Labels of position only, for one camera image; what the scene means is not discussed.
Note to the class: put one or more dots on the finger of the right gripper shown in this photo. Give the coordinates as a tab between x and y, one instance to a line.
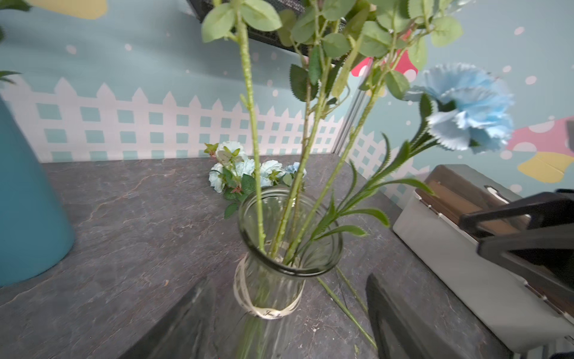
537	211
543	257

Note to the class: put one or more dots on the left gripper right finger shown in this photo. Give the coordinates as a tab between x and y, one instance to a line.
395	323

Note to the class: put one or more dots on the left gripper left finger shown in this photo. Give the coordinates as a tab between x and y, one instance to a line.
183	332

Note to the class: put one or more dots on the blue carnation stem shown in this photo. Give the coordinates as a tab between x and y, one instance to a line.
461	107
340	301

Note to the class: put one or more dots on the clear glass vase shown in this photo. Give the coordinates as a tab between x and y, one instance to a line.
290	244

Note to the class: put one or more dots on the white blue rose stem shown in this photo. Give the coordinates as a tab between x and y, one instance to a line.
232	175

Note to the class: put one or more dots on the teal ceramic vase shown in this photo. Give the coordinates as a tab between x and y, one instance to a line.
35	231

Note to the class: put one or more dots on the light blue rose stem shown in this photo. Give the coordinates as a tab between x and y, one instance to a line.
273	173

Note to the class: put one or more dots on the light blue rose bouquet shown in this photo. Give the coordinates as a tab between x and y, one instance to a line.
389	30

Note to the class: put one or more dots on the black wire mesh basket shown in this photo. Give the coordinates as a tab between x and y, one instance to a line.
307	28

